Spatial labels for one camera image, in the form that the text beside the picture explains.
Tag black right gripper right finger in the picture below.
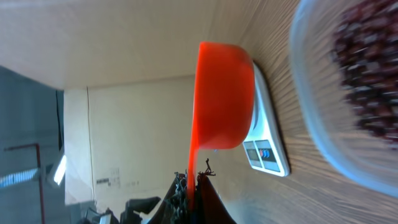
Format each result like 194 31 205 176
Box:
194 159 236 224

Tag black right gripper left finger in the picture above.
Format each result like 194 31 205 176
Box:
148 172 188 224

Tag orange scoop with blue handle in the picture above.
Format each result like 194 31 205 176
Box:
187 42 255 210

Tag white digital kitchen scale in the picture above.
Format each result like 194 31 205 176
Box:
243 65 290 177

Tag clear plastic container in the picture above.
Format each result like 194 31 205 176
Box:
289 0 397 197

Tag red beans in container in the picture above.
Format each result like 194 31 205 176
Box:
331 0 397 150

